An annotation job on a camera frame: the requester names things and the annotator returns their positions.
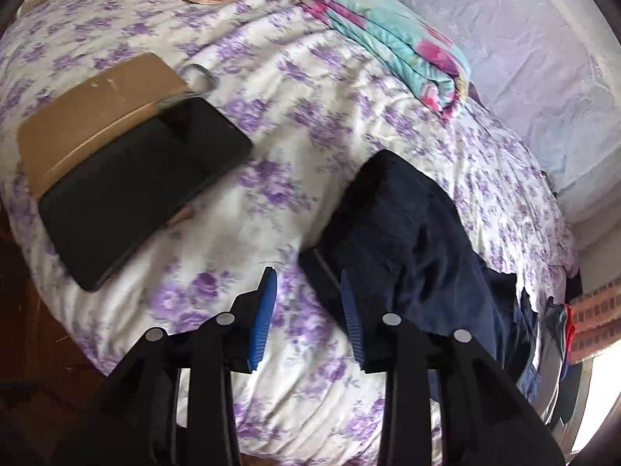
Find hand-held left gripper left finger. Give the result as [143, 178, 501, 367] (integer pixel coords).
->
[94, 267, 278, 466]

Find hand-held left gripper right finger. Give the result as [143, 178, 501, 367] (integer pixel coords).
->
[340, 269, 566, 466]

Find navy blue pants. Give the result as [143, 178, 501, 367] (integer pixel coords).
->
[298, 150, 541, 403]

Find green garment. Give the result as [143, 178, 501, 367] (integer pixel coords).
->
[543, 296, 568, 350]

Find grey pants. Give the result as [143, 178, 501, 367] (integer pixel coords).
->
[531, 344, 566, 428]

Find black tablet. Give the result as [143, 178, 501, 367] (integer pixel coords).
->
[39, 97, 254, 293]

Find purple floral bed sheet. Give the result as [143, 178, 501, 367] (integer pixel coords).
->
[0, 0, 578, 466]

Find orange checked curtain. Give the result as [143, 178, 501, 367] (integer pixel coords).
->
[565, 284, 621, 365]

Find brown cardboard sheet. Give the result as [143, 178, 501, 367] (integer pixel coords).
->
[18, 52, 195, 200]

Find folded floral quilt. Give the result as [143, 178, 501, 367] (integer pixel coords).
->
[297, 0, 471, 121]

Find white lace cover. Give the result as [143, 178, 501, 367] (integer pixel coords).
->
[320, 0, 621, 224]

